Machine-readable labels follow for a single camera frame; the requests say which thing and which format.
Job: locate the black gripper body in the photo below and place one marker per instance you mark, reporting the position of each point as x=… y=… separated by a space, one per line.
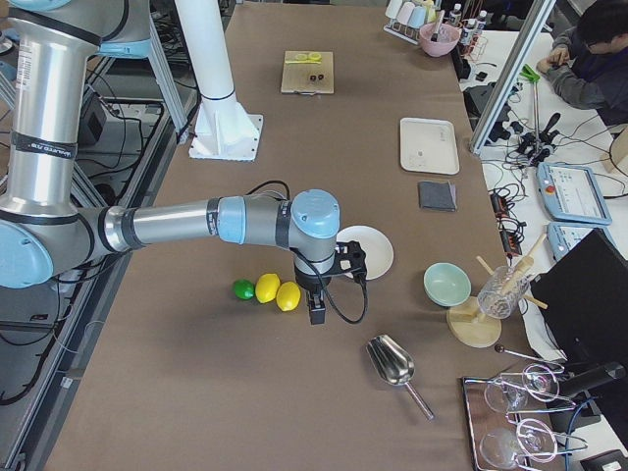
x=308 y=284

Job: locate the round cream plate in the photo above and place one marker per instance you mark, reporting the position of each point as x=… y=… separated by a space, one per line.
x=376 y=245

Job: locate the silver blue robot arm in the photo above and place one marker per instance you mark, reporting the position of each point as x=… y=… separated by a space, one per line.
x=43 y=234

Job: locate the cream rectangular tray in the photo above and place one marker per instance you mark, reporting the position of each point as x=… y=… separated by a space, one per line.
x=428 y=146

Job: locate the yellow lemon outer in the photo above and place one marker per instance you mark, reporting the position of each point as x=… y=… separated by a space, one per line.
x=288 y=296

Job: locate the yellow lemon near lime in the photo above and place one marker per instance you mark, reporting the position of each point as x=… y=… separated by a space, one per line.
x=266 y=287

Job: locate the green lime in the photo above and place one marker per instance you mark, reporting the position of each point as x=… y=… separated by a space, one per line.
x=243 y=289

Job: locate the metal scoop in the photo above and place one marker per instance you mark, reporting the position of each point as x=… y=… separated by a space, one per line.
x=395 y=366

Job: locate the mint green bowl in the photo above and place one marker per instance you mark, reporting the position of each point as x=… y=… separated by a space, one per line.
x=446 y=284

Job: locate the folded grey cloth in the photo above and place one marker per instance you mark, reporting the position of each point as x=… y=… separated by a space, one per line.
x=438 y=196

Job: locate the wooden cup stand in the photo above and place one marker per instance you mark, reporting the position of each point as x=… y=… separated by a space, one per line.
x=476 y=329

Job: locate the clear textured glass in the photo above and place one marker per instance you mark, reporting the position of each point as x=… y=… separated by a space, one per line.
x=501 y=294

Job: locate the wooden cutting board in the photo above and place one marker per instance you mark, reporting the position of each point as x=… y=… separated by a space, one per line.
x=295 y=78

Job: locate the yellow-green plastic knife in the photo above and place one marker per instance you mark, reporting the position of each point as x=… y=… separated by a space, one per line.
x=305 y=61

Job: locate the blue teach pendant lower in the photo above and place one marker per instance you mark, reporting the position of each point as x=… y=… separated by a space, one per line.
x=563 y=236

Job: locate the blue teach pendant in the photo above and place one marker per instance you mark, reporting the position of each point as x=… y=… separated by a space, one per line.
x=571 y=194
x=563 y=236

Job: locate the blue teach pendant upper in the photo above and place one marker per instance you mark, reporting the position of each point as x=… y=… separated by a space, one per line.
x=571 y=194

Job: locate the pastel cup rack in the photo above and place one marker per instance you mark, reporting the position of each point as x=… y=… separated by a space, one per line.
x=406 y=17

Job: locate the seated person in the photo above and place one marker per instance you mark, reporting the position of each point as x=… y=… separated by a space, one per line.
x=587 y=66

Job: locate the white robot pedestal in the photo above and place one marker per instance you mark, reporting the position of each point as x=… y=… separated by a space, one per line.
x=223 y=129

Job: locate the wire wine glass rack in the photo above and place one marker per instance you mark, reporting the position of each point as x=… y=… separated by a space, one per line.
x=508 y=419

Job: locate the aluminium frame post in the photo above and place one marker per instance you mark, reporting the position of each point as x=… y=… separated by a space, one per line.
x=532 y=26

